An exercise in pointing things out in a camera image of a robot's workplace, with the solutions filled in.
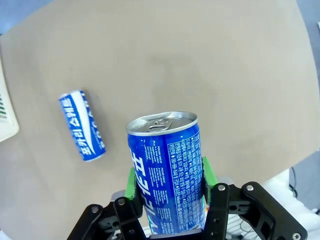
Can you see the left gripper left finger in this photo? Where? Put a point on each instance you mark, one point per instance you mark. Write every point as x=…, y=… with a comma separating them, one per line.
x=130, y=190

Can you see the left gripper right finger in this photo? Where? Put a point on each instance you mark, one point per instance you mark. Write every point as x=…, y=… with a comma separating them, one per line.
x=220, y=207

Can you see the blue Pocari Sweat can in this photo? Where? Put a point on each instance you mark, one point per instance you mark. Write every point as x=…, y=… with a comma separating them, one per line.
x=82, y=125
x=170, y=155

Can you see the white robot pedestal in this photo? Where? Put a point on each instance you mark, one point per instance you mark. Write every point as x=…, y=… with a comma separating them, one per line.
x=287, y=207

